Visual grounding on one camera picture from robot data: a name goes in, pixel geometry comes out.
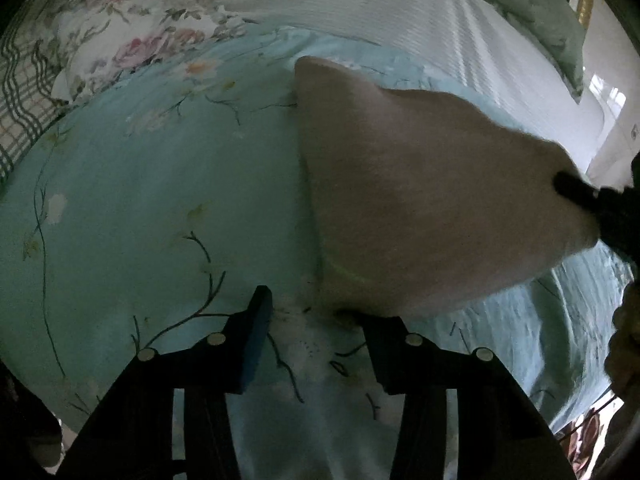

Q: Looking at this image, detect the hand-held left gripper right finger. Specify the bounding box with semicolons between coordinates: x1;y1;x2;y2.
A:
357;312;564;480

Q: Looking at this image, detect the gold picture frame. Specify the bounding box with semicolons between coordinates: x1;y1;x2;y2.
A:
575;0;597;29

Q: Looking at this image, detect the plaid cloth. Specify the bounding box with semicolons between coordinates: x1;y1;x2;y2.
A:
0;0;197;182

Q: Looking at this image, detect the white striped bed sheet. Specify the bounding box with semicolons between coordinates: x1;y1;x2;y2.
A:
190;0;607;172

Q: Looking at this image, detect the white floral pillow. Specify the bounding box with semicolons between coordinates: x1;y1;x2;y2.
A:
30;0;262;107

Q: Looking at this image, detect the beige pillow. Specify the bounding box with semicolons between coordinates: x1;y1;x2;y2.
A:
292;55;602;319

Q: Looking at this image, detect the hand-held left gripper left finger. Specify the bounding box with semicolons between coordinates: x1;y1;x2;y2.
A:
55;285;275;480

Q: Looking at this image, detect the teal floral quilt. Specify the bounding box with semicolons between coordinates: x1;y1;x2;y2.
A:
0;25;637;480

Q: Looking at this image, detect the green pillow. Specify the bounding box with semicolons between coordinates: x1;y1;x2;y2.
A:
440;0;589;102

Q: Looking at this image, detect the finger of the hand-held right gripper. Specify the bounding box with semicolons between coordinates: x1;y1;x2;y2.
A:
554;170;602;212

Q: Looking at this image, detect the person's right hand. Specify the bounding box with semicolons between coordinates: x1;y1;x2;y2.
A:
604;282;640;402

